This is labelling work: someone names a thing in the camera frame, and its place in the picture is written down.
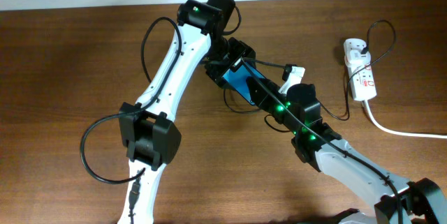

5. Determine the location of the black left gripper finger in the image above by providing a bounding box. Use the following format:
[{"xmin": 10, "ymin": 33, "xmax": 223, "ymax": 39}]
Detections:
[
  {"xmin": 205, "ymin": 66, "xmax": 232, "ymax": 89},
  {"xmin": 242, "ymin": 43, "xmax": 256, "ymax": 67}
]

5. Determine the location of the blue screen Galaxy smartphone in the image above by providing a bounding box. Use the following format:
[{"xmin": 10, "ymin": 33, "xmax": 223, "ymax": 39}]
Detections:
[{"xmin": 222, "ymin": 65, "xmax": 255, "ymax": 105}]

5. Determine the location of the black USB charging cable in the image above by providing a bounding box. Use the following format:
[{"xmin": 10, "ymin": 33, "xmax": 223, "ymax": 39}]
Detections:
[{"xmin": 223, "ymin": 20, "xmax": 397, "ymax": 121}]

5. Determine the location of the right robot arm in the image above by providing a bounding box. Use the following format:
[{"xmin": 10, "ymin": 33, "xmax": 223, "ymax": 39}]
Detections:
[{"xmin": 247, "ymin": 77, "xmax": 446, "ymax": 224}]

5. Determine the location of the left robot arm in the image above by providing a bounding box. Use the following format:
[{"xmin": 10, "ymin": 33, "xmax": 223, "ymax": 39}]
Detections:
[{"xmin": 119, "ymin": 0, "xmax": 254, "ymax": 223}]

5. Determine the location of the white USB charger plug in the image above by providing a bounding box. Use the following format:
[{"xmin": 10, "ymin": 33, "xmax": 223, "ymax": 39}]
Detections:
[{"xmin": 344, "ymin": 50, "xmax": 371, "ymax": 68}]

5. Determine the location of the white power strip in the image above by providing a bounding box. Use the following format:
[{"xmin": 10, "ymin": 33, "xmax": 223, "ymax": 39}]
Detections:
[{"xmin": 343, "ymin": 38, "xmax": 376, "ymax": 102}]

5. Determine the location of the black right camera cable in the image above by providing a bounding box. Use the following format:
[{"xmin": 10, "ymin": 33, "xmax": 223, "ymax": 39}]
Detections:
[{"xmin": 240, "ymin": 57, "xmax": 404, "ymax": 224}]

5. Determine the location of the black camera cable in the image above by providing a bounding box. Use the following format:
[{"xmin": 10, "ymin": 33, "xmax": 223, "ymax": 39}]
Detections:
[
  {"xmin": 79, "ymin": 4, "xmax": 242, "ymax": 224},
  {"xmin": 240, "ymin": 57, "xmax": 404, "ymax": 224}
]

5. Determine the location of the black left camera cable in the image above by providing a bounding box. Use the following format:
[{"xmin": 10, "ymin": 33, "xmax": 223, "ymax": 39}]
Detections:
[{"xmin": 79, "ymin": 4, "xmax": 242, "ymax": 224}]

